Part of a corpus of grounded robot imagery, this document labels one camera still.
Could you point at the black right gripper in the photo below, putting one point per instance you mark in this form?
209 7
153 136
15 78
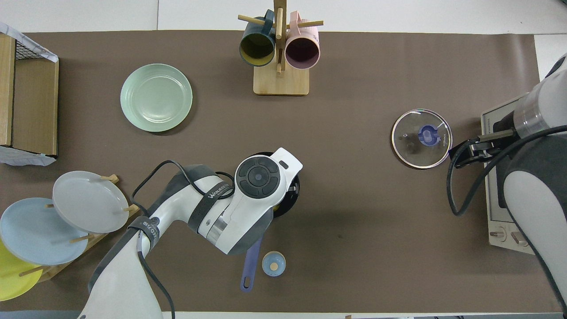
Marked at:
496 141

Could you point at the glass pot lid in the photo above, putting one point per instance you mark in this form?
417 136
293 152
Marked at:
412 150

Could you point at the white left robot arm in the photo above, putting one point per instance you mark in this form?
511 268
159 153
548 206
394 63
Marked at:
221 212

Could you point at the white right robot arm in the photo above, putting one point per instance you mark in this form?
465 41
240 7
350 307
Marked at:
531 199

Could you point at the green plate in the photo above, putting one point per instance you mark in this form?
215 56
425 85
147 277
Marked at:
156 97

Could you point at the grey plate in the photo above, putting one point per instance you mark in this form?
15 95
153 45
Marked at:
88 201

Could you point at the wooden plate rack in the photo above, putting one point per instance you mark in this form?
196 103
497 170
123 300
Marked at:
49 274

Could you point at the light blue plate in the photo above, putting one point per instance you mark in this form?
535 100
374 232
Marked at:
31 239

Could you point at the yellow plate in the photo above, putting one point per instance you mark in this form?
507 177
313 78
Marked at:
13 283

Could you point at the beige toaster oven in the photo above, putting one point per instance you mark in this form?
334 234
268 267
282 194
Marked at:
494 223

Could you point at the brown table mat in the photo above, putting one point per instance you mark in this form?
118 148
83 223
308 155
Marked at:
354 199

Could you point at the pink mug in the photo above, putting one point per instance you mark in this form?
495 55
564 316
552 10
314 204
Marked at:
302 51

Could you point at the wooden mug tree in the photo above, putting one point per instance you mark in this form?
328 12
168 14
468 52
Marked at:
281 84

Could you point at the dark blue mug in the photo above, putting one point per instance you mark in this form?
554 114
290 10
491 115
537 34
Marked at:
257 46

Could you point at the dark blue saucepan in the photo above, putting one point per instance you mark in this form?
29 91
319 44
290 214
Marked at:
252 266

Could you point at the white patterned cloth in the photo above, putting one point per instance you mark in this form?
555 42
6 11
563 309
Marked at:
9 30
22 157

